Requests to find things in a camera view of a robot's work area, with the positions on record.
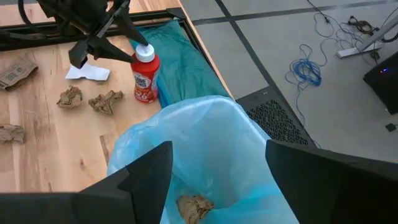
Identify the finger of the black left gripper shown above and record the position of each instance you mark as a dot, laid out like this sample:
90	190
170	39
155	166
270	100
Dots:
99	48
129	26

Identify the brown cardboard cup sleeve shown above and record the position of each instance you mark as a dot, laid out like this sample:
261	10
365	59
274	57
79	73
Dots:
15	74

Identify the red drink bottle white cap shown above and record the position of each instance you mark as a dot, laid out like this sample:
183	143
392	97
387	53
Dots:
145	77

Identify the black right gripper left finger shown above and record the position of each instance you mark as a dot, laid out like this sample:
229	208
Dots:
93	208

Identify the white paper slip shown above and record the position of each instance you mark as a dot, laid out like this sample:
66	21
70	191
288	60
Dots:
88	73

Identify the small black square pad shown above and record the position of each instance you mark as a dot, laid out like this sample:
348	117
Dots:
390	127

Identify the brown paper ball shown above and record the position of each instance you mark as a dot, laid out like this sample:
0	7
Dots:
12	133
194	208
70	97
105	102

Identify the teal cloth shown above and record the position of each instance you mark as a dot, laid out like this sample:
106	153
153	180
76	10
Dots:
186	68

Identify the black perforated computer case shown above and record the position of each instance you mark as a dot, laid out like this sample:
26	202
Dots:
275	119

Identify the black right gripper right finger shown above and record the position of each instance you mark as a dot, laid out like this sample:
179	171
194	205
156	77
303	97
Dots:
342	193

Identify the black computer tower blue lights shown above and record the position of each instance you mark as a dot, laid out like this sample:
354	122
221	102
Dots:
384	81

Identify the white power strip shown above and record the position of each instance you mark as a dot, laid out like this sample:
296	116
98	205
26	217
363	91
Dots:
354	51

